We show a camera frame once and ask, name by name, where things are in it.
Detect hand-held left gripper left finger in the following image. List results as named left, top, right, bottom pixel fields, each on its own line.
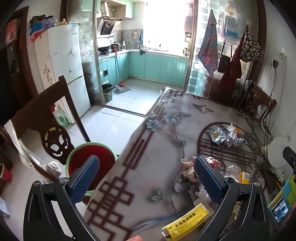
left=23, top=155, right=100, bottom=241

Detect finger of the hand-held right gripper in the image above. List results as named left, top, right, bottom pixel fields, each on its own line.
left=282, top=146, right=296, bottom=169

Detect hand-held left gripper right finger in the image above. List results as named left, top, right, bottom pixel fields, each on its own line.
left=194, top=156, right=270, bottom=241

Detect red bin with green rim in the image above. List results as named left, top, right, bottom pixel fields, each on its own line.
left=66, top=142, right=119, bottom=197

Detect red print paper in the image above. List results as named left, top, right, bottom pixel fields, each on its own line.
left=181, top=157, right=203, bottom=183

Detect clear plastic bottle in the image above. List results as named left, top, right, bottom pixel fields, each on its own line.
left=224, top=164, right=242, bottom=183

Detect white round device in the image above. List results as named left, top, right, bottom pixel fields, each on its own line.
left=261, top=136, right=296, bottom=168

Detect crumpled white tissue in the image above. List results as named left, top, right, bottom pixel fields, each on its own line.
left=194, top=188, right=212, bottom=207

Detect crumpled red white paper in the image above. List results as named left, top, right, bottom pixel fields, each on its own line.
left=205, top=156, right=220, bottom=171

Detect teal box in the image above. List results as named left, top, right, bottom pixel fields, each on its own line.
left=268, top=174, right=296, bottom=225

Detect small white jar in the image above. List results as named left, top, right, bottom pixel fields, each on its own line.
left=45, top=161, right=63, bottom=180

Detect crumpled blue white packet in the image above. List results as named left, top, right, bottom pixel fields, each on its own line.
left=208, top=126, right=228, bottom=145

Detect yellow white medicine box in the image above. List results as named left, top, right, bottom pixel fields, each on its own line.
left=161, top=202, right=214, bottom=239

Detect crumpled silver foil wrappers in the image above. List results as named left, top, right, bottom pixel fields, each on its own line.
left=225, top=123, right=245, bottom=147

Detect smartphone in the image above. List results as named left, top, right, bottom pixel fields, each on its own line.
left=271, top=197, right=289, bottom=224

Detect plain wooden chair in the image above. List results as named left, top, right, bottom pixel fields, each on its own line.
left=240, top=80, right=277, bottom=120

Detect green detergent bottle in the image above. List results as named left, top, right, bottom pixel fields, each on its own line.
left=53, top=105, right=70, bottom=127

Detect white beaded cloth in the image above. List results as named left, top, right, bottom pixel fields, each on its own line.
left=3, top=120, right=47, bottom=169

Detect red cup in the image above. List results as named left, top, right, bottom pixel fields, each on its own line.
left=0, top=163, right=13, bottom=183

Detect dark carved wooden chair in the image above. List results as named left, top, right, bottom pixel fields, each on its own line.
left=0, top=75, right=92, bottom=183

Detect white floor box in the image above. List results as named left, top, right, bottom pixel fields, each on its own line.
left=0, top=197, right=10, bottom=218

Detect black kitchen waste bin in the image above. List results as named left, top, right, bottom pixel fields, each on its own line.
left=102, top=83, right=114, bottom=102

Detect red hanging garment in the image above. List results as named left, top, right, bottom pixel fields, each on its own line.
left=218, top=25, right=249, bottom=87

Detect black hanging bag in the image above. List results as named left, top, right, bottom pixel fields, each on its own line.
left=217, top=39, right=232, bottom=73

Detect black white patterned bag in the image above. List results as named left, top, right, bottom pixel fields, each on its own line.
left=239, top=32, right=264, bottom=62

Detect white refrigerator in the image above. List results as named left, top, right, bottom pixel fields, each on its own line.
left=35, top=23, right=91, bottom=124

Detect teal lower kitchen cabinets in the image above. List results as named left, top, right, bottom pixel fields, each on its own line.
left=98, top=51, right=189, bottom=85

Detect teal kitchen cabinets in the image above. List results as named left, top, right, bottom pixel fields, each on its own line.
left=96, top=0, right=136, bottom=19
left=98, top=51, right=189, bottom=85

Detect checkered hanging cloth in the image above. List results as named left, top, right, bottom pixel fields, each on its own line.
left=197, top=9, right=219, bottom=78

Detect blue white printed bag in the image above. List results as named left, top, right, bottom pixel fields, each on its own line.
left=224, top=15, right=240, bottom=39

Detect range hood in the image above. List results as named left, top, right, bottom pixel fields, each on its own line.
left=97, top=16, right=122, bottom=39

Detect teal upper kitchen cabinets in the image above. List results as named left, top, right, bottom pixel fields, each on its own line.
left=96, top=0, right=136, bottom=19

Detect black cable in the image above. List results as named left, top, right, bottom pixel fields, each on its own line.
left=260, top=67, right=278, bottom=151

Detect red handled broom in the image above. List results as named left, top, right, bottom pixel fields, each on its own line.
left=113, top=45, right=125, bottom=88

